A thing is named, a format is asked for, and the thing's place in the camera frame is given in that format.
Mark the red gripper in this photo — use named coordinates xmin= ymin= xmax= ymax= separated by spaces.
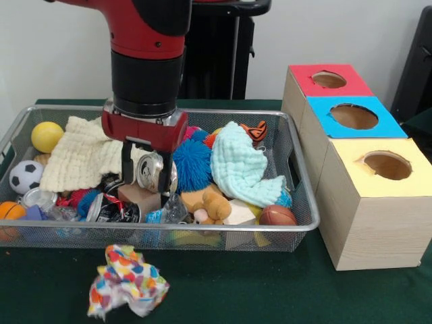
xmin=101 ymin=109 xmax=189 ymax=196

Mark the crushed silver drink can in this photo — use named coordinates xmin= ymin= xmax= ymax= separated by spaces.
xmin=136 ymin=152 xmax=178 ymax=193

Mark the clear plastic bottle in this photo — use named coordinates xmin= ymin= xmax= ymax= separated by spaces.
xmin=145 ymin=192 xmax=188 ymax=223

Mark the colourful polka dot cloth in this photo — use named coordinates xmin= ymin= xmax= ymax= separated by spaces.
xmin=86 ymin=244 xmax=171 ymax=320

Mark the wooden box with three holes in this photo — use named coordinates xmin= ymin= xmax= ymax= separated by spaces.
xmin=281 ymin=63 xmax=432 ymax=271

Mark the blue spiky rubber ball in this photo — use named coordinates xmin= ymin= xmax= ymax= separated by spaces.
xmin=173 ymin=138 xmax=214 ymax=194

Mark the cream waffle cloth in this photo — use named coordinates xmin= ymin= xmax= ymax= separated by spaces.
xmin=38 ymin=115 xmax=149 ymax=193

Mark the tan teddy bear plush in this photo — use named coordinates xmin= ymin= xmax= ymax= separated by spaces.
xmin=180 ymin=188 xmax=233 ymax=225

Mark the light blue waffle cloth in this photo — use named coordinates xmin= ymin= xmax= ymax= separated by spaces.
xmin=209 ymin=121 xmax=287 ymax=207

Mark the yellow foam ball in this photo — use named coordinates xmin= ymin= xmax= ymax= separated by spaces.
xmin=30 ymin=121 xmax=64 ymax=154

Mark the orange tiger striped toy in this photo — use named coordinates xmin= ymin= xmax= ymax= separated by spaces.
xmin=240 ymin=120 xmax=268 ymax=146

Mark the black and white soccer ball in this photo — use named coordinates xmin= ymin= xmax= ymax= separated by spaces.
xmin=8 ymin=160 xmax=45 ymax=195

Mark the brown football toy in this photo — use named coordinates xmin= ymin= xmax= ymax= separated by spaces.
xmin=259 ymin=204 xmax=298 ymax=226

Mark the dark green table cloth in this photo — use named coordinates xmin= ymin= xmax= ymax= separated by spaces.
xmin=0 ymin=98 xmax=432 ymax=324
xmin=401 ymin=109 xmax=432 ymax=153

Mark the silver wire mesh bin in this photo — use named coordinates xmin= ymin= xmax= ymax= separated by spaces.
xmin=0 ymin=104 xmax=321 ymax=253

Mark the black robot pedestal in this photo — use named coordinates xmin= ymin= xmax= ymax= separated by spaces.
xmin=178 ymin=0 xmax=273 ymax=101

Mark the black frame stand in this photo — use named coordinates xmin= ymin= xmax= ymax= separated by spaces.
xmin=390 ymin=5 xmax=432 ymax=124

